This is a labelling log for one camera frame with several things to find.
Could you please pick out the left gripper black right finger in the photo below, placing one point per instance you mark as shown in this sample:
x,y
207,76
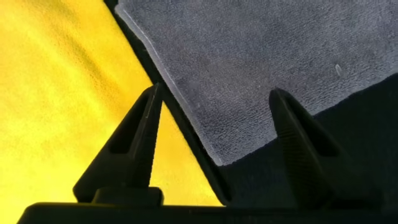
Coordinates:
x,y
311,174

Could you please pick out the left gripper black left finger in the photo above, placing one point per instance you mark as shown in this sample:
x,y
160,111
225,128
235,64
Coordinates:
x,y
124,174

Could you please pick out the yellow microfibre towel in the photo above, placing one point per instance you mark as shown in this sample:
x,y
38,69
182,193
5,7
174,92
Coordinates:
x,y
46,93

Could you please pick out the grey towel with orange marks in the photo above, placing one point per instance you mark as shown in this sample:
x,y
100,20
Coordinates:
x,y
248,62

